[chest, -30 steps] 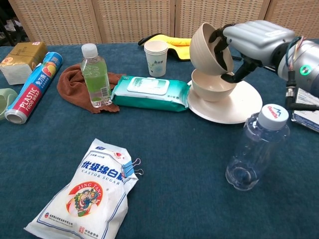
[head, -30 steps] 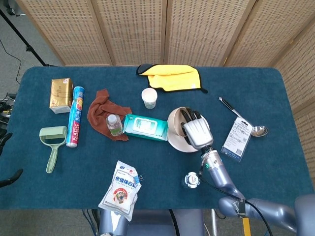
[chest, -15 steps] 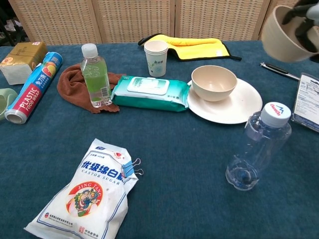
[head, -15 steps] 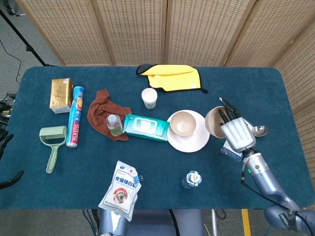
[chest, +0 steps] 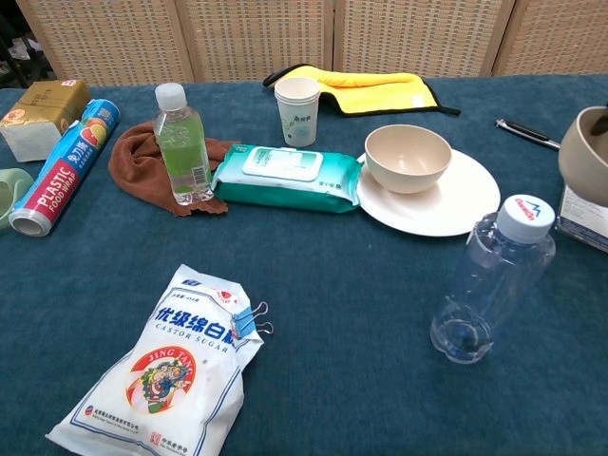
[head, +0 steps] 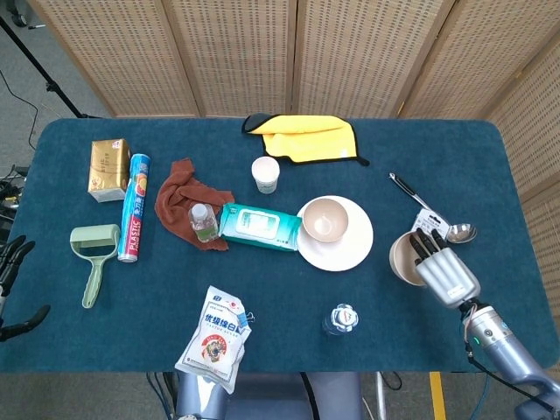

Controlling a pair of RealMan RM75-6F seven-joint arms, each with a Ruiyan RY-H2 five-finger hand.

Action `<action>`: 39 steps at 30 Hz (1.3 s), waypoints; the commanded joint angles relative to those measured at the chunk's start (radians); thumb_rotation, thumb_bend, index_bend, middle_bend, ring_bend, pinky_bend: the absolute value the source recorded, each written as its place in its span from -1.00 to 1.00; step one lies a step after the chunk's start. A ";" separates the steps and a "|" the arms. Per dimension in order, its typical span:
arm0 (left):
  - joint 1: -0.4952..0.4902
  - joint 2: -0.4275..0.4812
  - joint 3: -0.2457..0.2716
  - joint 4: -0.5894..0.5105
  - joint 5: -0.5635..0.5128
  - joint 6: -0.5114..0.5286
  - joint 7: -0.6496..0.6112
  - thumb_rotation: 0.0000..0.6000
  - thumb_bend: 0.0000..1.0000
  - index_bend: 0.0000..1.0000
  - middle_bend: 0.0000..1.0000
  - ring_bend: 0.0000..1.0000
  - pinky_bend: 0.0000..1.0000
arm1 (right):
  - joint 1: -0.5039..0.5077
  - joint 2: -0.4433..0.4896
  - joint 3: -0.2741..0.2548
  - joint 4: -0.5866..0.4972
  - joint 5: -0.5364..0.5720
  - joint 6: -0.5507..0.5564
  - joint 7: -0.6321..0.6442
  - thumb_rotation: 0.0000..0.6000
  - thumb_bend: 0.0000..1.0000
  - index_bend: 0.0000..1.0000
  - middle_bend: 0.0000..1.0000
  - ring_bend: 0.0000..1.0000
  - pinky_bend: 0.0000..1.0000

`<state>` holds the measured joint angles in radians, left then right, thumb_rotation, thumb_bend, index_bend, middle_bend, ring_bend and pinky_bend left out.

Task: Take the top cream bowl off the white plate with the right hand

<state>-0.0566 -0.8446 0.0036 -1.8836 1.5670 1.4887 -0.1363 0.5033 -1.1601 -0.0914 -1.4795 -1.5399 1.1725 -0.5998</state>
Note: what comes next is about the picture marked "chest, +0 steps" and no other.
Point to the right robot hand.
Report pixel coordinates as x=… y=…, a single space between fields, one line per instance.
x=601 y=121

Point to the white round plate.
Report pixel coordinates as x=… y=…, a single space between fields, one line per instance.
x=456 y=204

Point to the gold tissue box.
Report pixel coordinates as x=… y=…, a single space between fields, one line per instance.
x=43 y=111

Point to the green drink bottle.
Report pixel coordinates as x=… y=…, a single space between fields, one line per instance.
x=183 y=142

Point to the yellow cloth black trim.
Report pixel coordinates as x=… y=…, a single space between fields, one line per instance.
x=375 y=92

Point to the brown towel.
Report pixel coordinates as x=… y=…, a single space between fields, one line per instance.
x=138 y=166

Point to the green wet wipes pack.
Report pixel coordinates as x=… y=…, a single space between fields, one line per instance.
x=285 y=185

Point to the light green plastic container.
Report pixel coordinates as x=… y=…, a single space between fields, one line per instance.
x=7 y=190

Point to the blue table cloth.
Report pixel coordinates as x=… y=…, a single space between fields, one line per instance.
x=332 y=285

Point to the woven rattan folding screen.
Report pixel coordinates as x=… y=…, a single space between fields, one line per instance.
x=261 y=38

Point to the beige bowl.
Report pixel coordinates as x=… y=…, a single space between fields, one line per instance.
x=404 y=164
x=582 y=161

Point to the black silver pen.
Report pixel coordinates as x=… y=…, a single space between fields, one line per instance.
x=527 y=131

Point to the plastic food wrap roll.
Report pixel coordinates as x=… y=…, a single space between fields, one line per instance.
x=62 y=176

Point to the white castor sugar bag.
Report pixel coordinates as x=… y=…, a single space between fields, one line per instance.
x=161 y=370

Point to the blue binder clip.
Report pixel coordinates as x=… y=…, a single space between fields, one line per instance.
x=247 y=320

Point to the clear empty water bottle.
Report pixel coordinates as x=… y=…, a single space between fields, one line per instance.
x=494 y=280

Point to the black stand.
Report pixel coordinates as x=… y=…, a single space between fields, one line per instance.
x=12 y=43

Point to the printed white paper cup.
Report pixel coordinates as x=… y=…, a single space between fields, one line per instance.
x=299 y=126

